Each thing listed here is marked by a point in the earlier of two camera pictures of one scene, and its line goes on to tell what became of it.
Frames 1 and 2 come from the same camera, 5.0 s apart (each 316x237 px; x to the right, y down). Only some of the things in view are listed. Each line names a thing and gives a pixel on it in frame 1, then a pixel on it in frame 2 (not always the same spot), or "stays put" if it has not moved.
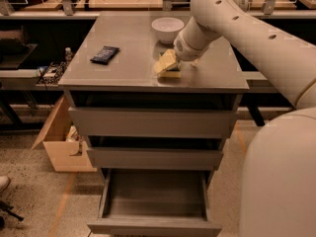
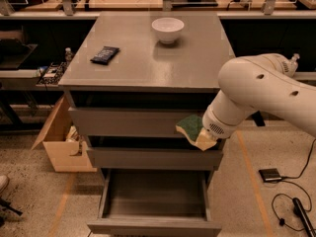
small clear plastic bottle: [68, 54] stays put
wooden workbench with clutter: [83, 0] stays put
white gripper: [185, 49] → [214, 126]
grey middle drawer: [155, 158] stays put
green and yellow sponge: [171, 73] → [192, 125]
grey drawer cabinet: [139, 125] stays put
